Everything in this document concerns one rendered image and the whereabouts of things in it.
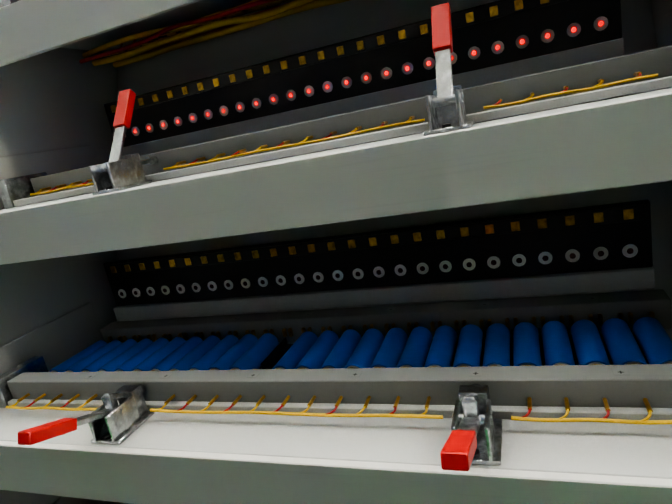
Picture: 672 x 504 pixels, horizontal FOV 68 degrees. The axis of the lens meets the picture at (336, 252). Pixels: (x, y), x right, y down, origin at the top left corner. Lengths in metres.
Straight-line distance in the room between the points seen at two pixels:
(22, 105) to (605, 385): 0.59
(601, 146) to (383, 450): 0.21
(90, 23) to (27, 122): 0.17
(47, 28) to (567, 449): 0.52
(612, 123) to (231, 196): 0.24
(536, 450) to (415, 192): 0.16
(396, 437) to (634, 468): 0.13
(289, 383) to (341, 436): 0.06
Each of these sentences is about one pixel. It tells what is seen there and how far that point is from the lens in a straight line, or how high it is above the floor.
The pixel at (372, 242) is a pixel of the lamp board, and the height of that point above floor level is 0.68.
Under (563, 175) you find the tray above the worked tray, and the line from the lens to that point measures 0.31.
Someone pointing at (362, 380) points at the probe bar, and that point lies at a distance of 0.35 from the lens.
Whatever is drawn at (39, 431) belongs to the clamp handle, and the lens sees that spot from 0.39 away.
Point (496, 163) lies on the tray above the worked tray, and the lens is 0.31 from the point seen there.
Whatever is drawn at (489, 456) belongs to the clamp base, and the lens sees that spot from 0.30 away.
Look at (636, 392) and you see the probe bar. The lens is 0.34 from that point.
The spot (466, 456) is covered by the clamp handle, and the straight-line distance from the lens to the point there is 0.24.
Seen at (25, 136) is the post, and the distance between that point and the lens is 0.64.
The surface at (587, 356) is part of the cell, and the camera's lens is 0.37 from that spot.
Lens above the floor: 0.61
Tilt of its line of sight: 7 degrees up
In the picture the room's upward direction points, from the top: 3 degrees counter-clockwise
